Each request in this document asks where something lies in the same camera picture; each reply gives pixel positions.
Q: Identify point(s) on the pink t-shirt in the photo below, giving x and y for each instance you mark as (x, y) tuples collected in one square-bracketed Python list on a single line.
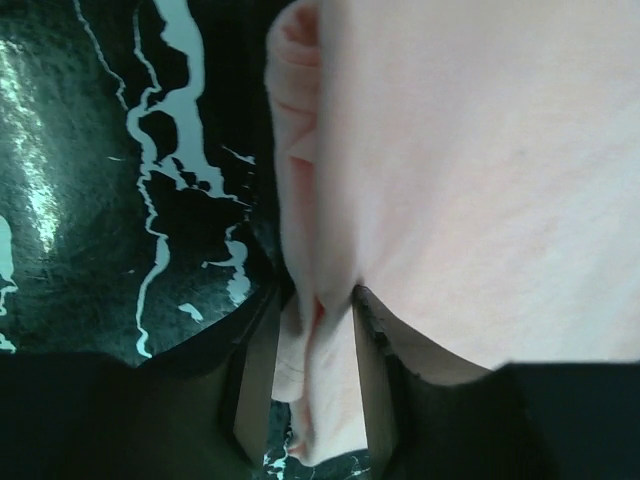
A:
[(475, 164)]

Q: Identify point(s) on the black marble pattern mat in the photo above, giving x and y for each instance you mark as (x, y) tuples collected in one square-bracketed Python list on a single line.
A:
[(138, 200)]

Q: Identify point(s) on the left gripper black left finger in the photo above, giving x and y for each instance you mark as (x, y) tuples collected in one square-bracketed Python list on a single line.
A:
[(197, 411)]

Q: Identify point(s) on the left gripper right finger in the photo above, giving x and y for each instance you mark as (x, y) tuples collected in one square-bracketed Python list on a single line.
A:
[(430, 414)]

